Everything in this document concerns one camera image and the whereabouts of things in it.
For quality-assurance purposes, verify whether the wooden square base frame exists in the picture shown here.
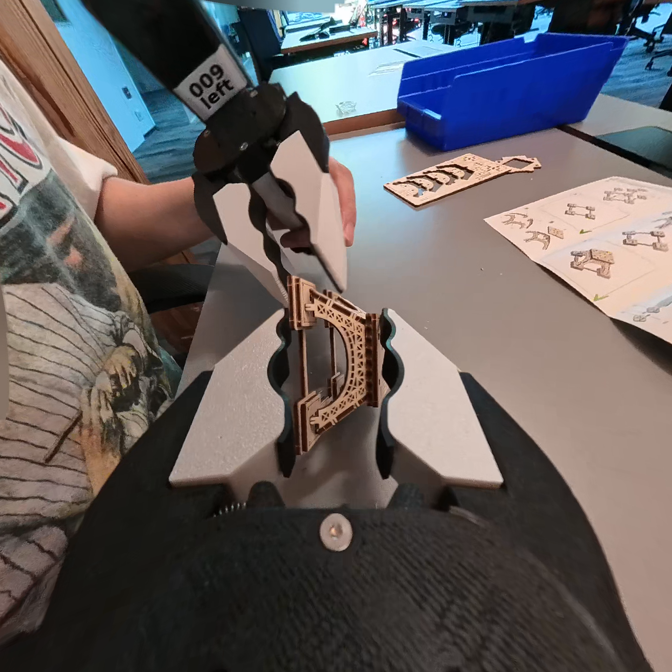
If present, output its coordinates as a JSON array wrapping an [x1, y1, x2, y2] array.
[[287, 275, 339, 455]]

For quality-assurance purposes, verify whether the grey desk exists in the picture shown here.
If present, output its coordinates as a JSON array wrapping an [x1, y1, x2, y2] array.
[[176, 123, 672, 672]]

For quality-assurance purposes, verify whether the printed white T-shirt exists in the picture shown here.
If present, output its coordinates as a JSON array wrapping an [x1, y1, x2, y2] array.
[[0, 58, 176, 638]]

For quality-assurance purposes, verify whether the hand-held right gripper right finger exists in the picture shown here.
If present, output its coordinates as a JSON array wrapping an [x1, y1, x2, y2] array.
[[375, 309, 505, 489]]

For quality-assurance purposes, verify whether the paper instruction sheet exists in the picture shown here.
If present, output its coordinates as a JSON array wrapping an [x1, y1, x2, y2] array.
[[483, 176, 672, 338]]

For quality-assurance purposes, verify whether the black office chair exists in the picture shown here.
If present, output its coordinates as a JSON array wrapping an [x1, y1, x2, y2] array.
[[625, 0, 672, 71]]

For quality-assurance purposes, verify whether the wooden laser-cut parts sheet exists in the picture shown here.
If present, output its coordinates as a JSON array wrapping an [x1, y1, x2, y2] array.
[[383, 153, 543, 209]]

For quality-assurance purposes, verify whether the black chair armrest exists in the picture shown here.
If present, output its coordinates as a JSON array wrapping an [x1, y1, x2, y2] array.
[[128, 262, 216, 316]]

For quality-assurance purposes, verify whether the person's left forearm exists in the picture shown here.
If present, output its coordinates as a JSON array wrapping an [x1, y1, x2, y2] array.
[[94, 173, 224, 263]]

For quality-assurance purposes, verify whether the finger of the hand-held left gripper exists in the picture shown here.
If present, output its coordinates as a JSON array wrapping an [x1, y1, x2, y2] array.
[[214, 181, 291, 287], [270, 130, 351, 295]]

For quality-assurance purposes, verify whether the wooden tower arch model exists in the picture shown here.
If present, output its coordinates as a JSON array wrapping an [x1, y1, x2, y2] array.
[[307, 288, 393, 435]]

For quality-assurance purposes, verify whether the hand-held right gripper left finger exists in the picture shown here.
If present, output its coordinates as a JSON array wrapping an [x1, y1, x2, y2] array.
[[169, 309, 293, 486]]

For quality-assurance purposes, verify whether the blue plastic bin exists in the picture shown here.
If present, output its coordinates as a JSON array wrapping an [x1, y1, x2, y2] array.
[[396, 33, 631, 153]]

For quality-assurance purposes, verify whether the grey table with wooden edge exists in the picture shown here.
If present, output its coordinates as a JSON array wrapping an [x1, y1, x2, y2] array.
[[268, 39, 460, 136]]

